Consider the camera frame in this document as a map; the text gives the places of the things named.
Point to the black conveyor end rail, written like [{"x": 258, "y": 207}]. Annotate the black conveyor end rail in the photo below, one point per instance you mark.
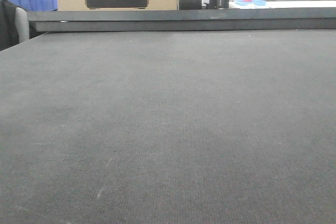
[{"x": 183, "y": 20}]

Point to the black conveyor belt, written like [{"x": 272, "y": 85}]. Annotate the black conveyor belt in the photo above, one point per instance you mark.
[{"x": 171, "y": 127}]

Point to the blue tray on table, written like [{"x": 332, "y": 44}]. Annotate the blue tray on table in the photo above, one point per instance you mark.
[{"x": 251, "y": 2}]

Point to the grey chair with black jacket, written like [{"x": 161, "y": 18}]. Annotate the grey chair with black jacket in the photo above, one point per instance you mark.
[{"x": 14, "y": 25}]

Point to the white table background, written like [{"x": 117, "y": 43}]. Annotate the white table background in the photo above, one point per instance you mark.
[{"x": 288, "y": 4}]

